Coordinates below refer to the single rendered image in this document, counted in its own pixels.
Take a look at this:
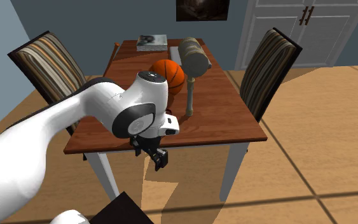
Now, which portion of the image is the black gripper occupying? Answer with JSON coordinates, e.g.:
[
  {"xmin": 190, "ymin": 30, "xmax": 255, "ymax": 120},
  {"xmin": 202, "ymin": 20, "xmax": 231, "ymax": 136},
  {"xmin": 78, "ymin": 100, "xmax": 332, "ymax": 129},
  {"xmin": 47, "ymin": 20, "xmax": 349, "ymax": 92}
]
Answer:
[{"xmin": 129, "ymin": 134, "xmax": 169, "ymax": 172}]

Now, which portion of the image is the dark robot stand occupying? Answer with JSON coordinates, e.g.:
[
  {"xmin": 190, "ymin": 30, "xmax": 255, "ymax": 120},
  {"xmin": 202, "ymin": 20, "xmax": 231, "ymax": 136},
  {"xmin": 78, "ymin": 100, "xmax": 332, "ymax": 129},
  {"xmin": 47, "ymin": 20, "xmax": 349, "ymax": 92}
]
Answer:
[{"xmin": 88, "ymin": 191, "xmax": 155, "ymax": 224}]

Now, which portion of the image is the wooden table with white legs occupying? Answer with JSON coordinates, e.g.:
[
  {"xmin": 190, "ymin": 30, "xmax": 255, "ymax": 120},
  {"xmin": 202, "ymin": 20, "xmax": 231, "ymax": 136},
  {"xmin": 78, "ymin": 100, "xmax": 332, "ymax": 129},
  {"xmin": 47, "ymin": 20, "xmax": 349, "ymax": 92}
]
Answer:
[{"xmin": 62, "ymin": 38, "xmax": 269, "ymax": 203}]

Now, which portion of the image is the orange basketball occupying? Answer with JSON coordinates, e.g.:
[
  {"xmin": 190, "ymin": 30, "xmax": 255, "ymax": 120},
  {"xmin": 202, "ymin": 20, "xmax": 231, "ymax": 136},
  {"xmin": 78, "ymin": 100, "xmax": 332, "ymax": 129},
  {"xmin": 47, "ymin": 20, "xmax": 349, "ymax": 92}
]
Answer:
[{"xmin": 148, "ymin": 59, "xmax": 186, "ymax": 95}]

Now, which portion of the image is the large tan wooden mallet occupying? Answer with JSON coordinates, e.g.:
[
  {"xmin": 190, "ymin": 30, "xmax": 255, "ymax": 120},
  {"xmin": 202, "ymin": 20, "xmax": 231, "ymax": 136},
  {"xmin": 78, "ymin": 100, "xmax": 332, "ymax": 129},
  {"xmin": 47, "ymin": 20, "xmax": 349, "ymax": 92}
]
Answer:
[{"xmin": 177, "ymin": 36, "xmax": 209, "ymax": 118}]

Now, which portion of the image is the grey book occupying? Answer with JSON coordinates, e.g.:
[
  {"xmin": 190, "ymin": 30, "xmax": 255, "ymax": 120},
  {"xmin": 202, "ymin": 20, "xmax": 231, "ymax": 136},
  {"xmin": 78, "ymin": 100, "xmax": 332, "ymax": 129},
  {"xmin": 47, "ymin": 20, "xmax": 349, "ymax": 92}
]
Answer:
[{"xmin": 135, "ymin": 34, "xmax": 169, "ymax": 52}]

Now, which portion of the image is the striped upholstered chair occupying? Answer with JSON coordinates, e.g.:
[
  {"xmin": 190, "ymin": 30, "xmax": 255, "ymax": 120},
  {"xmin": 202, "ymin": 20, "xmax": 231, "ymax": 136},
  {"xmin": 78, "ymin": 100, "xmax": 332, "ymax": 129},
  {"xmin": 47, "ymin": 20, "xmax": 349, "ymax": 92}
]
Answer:
[
  {"xmin": 238, "ymin": 27, "xmax": 303, "ymax": 123},
  {"xmin": 7, "ymin": 30, "xmax": 88, "ymax": 137}
]

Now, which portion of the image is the white cabinet with double doors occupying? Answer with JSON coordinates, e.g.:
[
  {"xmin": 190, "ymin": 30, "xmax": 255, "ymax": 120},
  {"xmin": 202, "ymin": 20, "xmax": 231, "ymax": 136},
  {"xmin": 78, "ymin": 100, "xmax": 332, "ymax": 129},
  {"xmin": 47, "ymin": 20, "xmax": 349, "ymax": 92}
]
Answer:
[{"xmin": 234, "ymin": 0, "xmax": 358, "ymax": 71}]

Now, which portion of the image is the dark wall picture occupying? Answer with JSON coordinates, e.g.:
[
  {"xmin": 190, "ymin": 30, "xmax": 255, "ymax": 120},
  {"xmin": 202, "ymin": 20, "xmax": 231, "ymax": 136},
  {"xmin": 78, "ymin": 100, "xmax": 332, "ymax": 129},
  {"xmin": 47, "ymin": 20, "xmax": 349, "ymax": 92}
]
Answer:
[{"xmin": 176, "ymin": 0, "xmax": 231, "ymax": 22}]

